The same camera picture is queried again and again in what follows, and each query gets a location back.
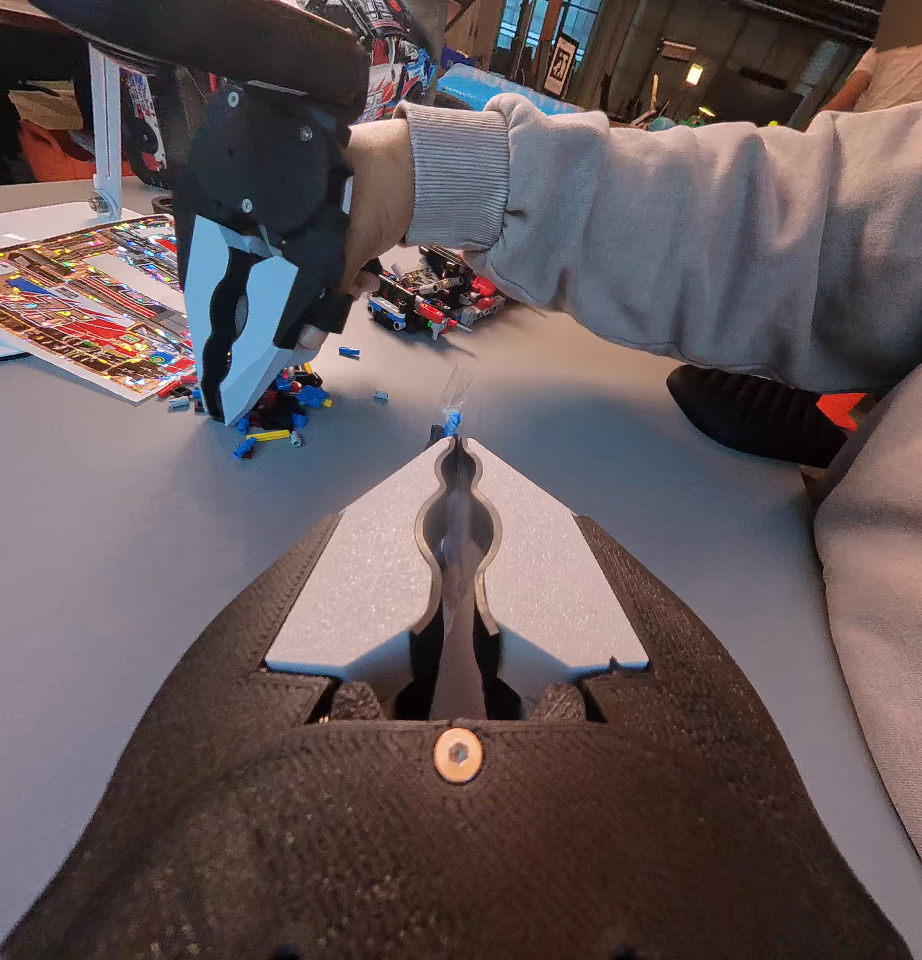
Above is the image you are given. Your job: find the partly built lego car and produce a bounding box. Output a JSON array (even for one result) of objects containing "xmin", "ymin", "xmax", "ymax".
[{"xmin": 367, "ymin": 243, "xmax": 507, "ymax": 340}]

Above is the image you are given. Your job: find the person's right forearm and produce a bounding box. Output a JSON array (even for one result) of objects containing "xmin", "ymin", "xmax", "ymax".
[{"xmin": 397, "ymin": 93, "xmax": 922, "ymax": 395}]

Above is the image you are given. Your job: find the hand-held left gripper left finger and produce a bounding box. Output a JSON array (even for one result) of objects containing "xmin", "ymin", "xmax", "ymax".
[{"xmin": 264, "ymin": 437, "xmax": 460, "ymax": 721}]

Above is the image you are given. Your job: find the holographic sticker sheet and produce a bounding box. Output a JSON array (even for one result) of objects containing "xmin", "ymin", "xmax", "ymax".
[{"xmin": 0, "ymin": 215, "xmax": 200, "ymax": 404}]

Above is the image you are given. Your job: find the lego set cardboard box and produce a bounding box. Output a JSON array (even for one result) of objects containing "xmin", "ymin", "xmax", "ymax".
[{"xmin": 116, "ymin": 0, "xmax": 441, "ymax": 189}]

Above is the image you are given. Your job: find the person's beige sweatshirt torso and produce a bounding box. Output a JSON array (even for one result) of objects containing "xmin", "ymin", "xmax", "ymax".
[{"xmin": 813, "ymin": 367, "xmax": 922, "ymax": 894}]

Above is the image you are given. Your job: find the pile of colourful lego pieces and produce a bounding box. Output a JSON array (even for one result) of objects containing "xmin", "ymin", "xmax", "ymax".
[{"xmin": 157, "ymin": 345, "xmax": 391, "ymax": 461}]

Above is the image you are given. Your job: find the small clear plastic bag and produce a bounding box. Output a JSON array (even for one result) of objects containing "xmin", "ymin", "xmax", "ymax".
[{"xmin": 425, "ymin": 365, "xmax": 500, "ymax": 624}]

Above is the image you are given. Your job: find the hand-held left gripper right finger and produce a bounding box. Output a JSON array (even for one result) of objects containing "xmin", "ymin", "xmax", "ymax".
[{"xmin": 461, "ymin": 437, "xmax": 650, "ymax": 721}]

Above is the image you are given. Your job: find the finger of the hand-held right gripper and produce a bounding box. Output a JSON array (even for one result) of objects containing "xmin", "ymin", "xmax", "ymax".
[
  {"xmin": 183, "ymin": 215, "xmax": 262, "ymax": 417},
  {"xmin": 208, "ymin": 255, "xmax": 303, "ymax": 427}
]

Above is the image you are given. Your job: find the white metal book stand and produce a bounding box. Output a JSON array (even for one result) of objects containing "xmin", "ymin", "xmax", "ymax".
[{"xmin": 0, "ymin": 45, "xmax": 181, "ymax": 365}]

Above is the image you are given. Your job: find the person's right hand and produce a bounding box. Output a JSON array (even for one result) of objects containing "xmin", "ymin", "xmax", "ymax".
[{"xmin": 296, "ymin": 118, "xmax": 419, "ymax": 352}]

